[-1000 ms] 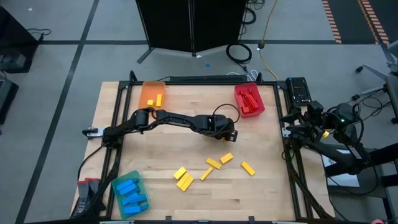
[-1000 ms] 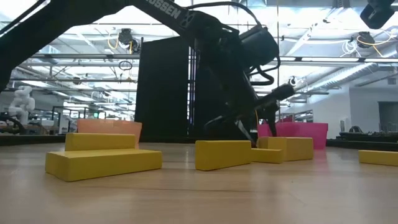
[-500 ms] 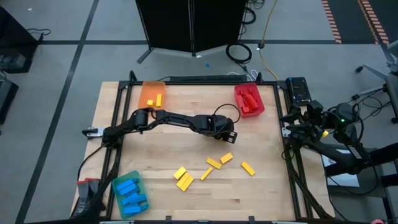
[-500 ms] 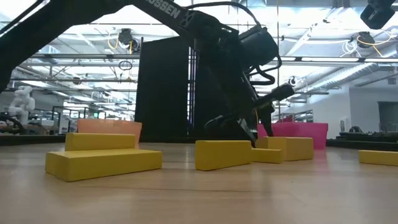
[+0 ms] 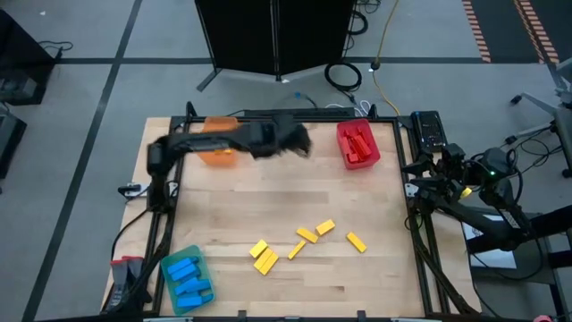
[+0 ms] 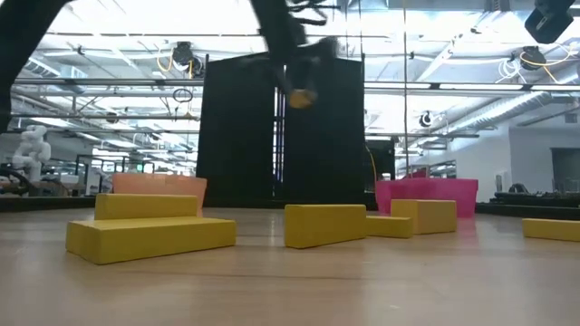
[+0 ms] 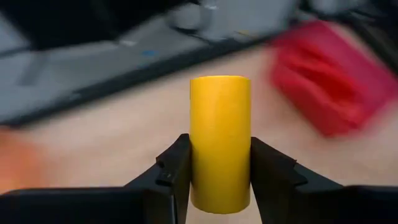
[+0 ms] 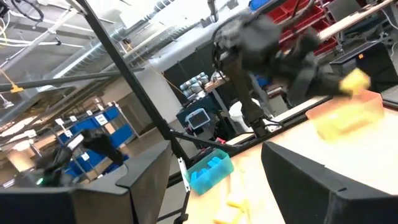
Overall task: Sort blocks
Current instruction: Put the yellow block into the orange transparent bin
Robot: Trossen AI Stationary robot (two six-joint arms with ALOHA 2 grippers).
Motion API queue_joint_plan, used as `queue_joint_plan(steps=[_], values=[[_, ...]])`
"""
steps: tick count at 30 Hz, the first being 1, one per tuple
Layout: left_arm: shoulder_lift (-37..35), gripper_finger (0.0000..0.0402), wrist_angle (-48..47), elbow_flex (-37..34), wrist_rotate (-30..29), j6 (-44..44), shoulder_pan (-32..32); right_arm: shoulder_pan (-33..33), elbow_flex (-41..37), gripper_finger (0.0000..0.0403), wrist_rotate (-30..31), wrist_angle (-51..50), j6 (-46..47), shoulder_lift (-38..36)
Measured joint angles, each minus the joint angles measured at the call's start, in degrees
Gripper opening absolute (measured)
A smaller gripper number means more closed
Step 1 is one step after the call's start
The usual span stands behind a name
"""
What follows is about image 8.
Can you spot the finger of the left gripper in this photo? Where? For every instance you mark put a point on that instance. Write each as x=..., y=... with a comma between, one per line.
x=332, y=85

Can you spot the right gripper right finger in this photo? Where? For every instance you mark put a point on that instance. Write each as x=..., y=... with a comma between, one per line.
x=311, y=193

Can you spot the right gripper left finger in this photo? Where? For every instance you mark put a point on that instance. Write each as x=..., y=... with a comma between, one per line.
x=136, y=193

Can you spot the yellow wooden cube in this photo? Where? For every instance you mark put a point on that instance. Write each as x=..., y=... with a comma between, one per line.
x=332, y=127

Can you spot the blue wooden block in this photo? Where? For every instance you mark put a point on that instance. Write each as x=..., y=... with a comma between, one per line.
x=199, y=175
x=215, y=162

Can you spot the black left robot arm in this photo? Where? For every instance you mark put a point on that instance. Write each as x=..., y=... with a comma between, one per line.
x=242, y=87

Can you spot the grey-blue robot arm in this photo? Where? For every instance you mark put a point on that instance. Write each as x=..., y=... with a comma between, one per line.
x=194, y=84

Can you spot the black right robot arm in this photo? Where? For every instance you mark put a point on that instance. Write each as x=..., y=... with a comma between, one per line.
x=62, y=161

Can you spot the red storage bin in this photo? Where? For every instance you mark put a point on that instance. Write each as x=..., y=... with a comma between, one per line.
x=325, y=46
x=308, y=18
x=280, y=14

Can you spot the orange translucent bin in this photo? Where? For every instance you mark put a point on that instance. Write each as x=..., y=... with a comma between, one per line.
x=373, y=102

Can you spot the black plastic crate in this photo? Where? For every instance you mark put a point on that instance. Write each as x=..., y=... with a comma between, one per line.
x=370, y=62

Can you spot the silver aluminium extrusion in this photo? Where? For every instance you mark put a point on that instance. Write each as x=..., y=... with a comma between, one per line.
x=184, y=174

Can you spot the metal shelf rack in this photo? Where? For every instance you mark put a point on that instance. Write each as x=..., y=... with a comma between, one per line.
x=329, y=12

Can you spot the wooden workbench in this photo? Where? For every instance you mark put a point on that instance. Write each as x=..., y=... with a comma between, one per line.
x=351, y=20

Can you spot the blue storage shelving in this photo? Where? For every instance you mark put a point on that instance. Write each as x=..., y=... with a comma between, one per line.
x=93, y=124

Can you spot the blue storage bin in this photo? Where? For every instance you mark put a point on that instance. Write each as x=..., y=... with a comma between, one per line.
x=258, y=3

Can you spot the teal translucent bin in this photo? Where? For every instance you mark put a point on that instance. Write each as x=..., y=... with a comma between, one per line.
x=217, y=177

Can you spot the blue-framed screen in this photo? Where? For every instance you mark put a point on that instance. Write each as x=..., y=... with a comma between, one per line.
x=198, y=119

